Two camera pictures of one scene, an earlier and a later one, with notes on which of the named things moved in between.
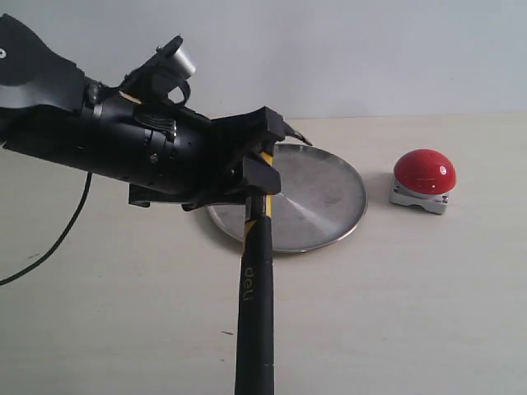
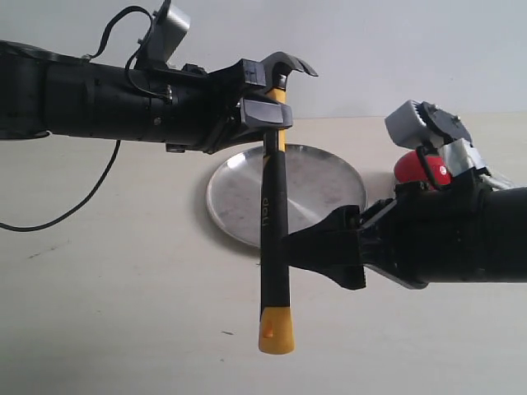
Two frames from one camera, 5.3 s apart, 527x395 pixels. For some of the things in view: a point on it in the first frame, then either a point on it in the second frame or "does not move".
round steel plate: (323, 198) does not move
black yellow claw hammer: (255, 346) to (276, 327)
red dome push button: (423, 178) does not move
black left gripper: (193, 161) to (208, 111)
